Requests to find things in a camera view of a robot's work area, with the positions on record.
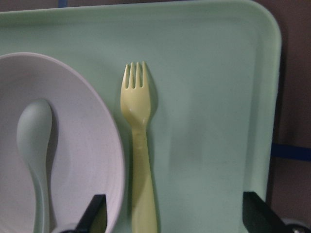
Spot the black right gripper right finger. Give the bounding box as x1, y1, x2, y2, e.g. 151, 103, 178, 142
242, 192, 288, 233

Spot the mint green tray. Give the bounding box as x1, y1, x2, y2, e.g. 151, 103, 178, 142
0, 0, 281, 233

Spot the white round plate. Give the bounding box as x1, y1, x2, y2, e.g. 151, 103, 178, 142
0, 53, 125, 233

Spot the yellow plastic fork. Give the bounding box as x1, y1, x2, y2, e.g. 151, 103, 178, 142
121, 63, 158, 233

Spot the pale green plastic spoon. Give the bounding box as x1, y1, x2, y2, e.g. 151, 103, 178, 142
17, 99, 52, 233

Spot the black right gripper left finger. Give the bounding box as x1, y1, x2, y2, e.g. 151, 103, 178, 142
73, 194, 107, 233

